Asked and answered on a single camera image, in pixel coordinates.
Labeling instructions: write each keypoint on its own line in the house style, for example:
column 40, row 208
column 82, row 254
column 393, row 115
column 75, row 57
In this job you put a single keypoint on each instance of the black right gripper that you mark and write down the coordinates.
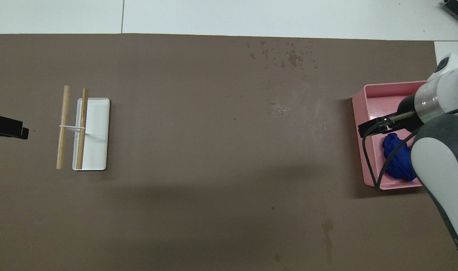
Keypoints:
column 409, row 113

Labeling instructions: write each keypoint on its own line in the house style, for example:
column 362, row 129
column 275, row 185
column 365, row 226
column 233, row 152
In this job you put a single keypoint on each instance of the blue cloth towel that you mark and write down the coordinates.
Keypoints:
column 398, row 162

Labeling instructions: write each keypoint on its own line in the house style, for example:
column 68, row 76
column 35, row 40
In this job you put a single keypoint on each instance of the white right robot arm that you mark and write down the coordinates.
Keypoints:
column 439, row 162

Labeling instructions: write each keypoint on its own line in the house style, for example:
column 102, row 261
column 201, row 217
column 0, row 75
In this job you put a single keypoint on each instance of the pink plastic bin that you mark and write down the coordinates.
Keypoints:
column 379, row 101

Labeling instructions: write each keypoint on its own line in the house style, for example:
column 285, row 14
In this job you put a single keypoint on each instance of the wooden dowel rod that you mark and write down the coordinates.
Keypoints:
column 82, row 113
column 63, row 113

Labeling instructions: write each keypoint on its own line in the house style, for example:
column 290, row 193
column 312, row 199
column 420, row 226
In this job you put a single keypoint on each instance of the white rack with wooden bars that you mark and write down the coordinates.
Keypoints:
column 97, row 150

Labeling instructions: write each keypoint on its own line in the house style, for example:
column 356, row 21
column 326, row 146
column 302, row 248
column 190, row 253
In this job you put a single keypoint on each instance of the brown table mat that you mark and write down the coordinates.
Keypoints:
column 199, row 169

